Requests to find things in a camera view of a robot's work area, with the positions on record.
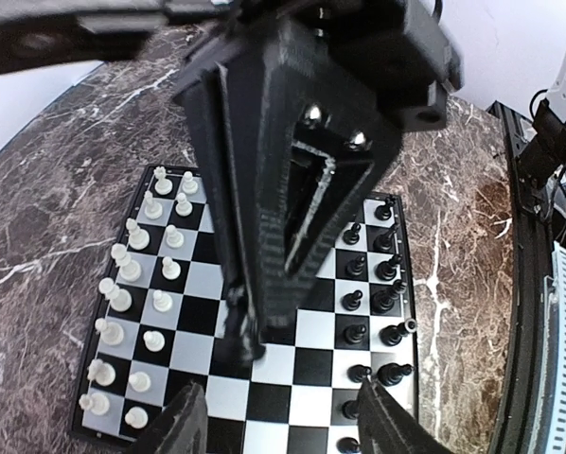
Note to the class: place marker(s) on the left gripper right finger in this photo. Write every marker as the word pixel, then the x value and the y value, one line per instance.
pixel 386 427

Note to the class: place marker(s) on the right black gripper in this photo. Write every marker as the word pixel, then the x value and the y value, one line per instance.
pixel 397 49

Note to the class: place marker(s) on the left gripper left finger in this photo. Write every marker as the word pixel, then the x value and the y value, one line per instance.
pixel 180 428

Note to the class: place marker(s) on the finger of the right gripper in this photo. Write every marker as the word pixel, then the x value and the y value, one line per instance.
pixel 203 95
pixel 321 148

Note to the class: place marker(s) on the black piece edge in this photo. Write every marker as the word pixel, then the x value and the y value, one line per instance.
pixel 391 374

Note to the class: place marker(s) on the black grey chess board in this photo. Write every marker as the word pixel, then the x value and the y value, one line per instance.
pixel 286 389

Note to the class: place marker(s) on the white left rook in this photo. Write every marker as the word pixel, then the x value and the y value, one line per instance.
pixel 96 403

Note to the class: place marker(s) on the white rook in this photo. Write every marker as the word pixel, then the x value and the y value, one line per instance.
pixel 96 403
pixel 163 185

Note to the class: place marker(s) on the white left knight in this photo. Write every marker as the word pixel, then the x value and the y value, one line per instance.
pixel 101 372

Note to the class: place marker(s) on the white knight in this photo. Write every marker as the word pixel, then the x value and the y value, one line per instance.
pixel 101 372
pixel 153 209

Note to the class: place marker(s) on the white left bishop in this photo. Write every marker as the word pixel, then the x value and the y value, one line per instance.
pixel 110 333

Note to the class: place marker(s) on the white king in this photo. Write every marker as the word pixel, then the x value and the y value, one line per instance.
pixel 119 299

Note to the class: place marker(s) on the white slotted cable duct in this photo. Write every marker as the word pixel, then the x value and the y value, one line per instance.
pixel 555 441

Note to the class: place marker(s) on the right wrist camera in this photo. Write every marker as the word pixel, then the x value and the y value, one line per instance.
pixel 35 34

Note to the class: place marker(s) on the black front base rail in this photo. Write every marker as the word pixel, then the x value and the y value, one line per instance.
pixel 525 407

